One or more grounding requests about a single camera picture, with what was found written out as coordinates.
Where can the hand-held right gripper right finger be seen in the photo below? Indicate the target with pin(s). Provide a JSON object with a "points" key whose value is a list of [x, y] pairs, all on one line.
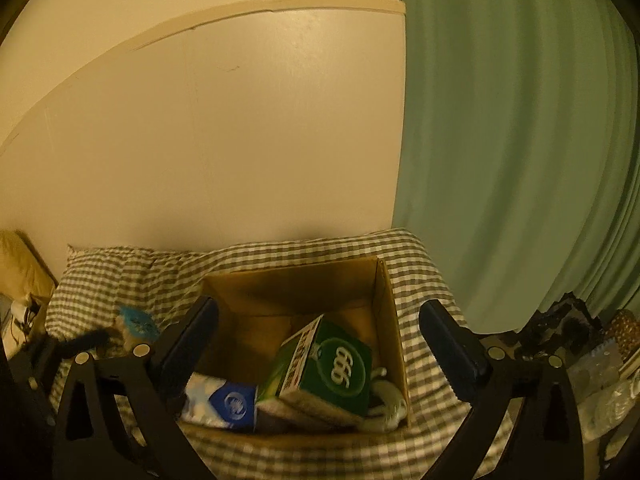
{"points": [[456, 345]]}

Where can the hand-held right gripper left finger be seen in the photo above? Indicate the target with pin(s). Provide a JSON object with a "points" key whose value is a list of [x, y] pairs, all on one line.
{"points": [[186, 345]]}

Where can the green medicine box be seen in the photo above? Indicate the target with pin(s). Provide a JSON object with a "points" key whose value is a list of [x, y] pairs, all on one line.
{"points": [[330, 365]]}

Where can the cardboard box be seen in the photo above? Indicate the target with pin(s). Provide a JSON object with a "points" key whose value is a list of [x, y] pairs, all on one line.
{"points": [[300, 285]]}

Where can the blue-capped bottle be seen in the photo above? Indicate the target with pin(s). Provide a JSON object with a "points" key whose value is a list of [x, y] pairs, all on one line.
{"points": [[135, 327]]}

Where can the blue and white packet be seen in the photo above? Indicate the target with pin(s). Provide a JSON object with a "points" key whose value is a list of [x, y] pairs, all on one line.
{"points": [[225, 400]]}

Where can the checkered blanket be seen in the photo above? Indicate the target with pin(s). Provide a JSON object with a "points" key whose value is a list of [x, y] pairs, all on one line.
{"points": [[425, 280]]}

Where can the dark tangled clutter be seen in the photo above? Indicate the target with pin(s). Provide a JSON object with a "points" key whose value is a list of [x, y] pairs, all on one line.
{"points": [[555, 330]]}

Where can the clear plastic bags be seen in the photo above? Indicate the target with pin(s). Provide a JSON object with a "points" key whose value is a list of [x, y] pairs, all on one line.
{"points": [[607, 385]]}

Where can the beige pillow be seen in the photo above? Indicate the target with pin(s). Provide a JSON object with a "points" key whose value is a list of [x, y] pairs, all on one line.
{"points": [[25, 265]]}

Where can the green curtain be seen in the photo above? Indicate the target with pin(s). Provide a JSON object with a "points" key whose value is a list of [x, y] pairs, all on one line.
{"points": [[510, 135]]}

